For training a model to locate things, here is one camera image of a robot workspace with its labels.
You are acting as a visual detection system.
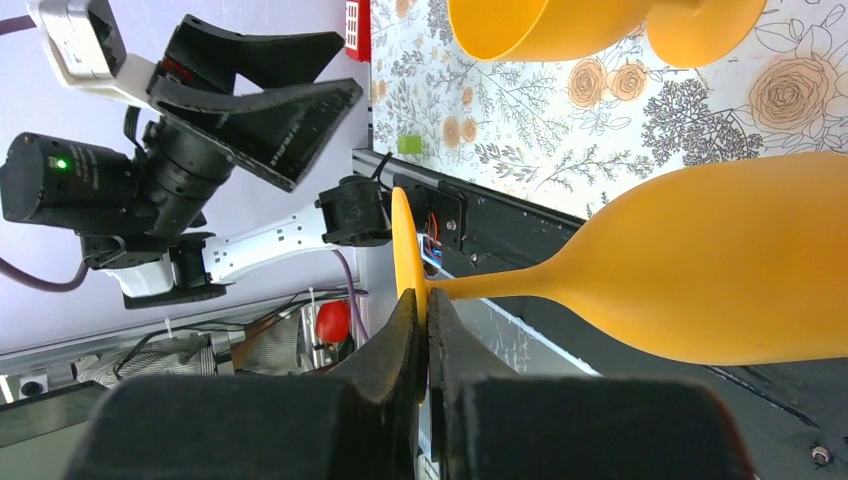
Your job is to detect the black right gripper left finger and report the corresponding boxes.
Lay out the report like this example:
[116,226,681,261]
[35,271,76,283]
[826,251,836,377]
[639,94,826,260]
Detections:
[66,290,422,479]

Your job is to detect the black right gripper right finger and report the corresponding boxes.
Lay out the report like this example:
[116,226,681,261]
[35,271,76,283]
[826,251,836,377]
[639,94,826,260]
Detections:
[427,289,755,479]

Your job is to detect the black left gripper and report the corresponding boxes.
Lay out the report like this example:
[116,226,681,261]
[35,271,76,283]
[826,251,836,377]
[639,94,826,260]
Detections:
[1,15,363,239]

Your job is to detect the yellow plastic wine glass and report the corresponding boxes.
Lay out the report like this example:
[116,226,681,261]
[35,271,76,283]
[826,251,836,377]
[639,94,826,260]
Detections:
[447,0,766,68]
[391,152,847,366]

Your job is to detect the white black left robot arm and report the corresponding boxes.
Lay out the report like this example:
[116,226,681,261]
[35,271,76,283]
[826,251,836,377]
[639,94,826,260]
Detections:
[1,1,390,310]

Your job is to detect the yellow plastic wine glass front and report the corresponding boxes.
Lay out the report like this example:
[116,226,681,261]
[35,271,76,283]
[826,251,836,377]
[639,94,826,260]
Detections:
[447,0,766,68]

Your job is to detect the red round button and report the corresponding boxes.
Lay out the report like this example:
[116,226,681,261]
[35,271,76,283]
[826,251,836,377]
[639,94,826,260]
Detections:
[315,300,351,344]

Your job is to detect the red white small block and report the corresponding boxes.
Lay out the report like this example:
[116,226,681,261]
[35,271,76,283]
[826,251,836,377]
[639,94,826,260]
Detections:
[344,0,371,63]

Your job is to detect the floral patterned table mat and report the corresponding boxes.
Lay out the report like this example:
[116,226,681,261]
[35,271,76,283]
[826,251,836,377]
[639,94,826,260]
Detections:
[371,1,847,218]

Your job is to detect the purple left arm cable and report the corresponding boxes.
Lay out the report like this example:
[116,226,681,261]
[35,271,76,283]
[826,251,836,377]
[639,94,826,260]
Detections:
[0,13,371,346]

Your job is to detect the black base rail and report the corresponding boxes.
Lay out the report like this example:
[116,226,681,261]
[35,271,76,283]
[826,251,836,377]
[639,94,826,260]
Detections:
[373,154,847,479]

